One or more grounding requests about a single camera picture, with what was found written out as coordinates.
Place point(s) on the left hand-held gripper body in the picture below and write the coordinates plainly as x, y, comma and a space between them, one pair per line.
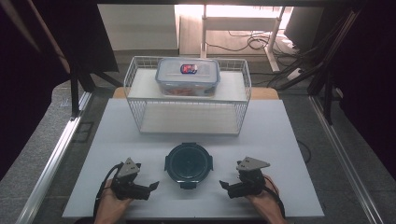
127, 169

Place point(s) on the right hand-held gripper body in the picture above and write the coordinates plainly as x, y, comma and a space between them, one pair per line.
251, 177

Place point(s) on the round dark food container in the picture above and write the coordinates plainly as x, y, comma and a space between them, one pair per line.
188, 163

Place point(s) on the clear rectangular food container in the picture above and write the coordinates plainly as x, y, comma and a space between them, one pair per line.
186, 77

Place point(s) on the person's right hand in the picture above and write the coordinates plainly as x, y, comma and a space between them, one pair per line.
264, 199

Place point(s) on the person's left hand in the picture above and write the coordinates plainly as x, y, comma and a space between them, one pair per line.
110, 202

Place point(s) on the dark floor hatch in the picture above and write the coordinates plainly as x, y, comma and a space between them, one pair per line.
83, 132

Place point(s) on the wooden board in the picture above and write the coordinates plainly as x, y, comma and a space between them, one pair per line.
264, 93

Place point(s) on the black metal stand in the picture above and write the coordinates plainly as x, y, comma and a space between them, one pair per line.
74, 93
327, 93

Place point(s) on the white cabinet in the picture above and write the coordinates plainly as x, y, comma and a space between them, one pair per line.
138, 28

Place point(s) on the wooden pole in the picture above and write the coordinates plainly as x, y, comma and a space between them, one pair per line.
49, 37

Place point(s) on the dark monitor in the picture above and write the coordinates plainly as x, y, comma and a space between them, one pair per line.
303, 26

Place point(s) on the aluminium rail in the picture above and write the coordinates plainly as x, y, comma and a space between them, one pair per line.
342, 155
53, 165

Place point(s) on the white desk frame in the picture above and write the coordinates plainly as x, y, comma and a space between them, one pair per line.
241, 23

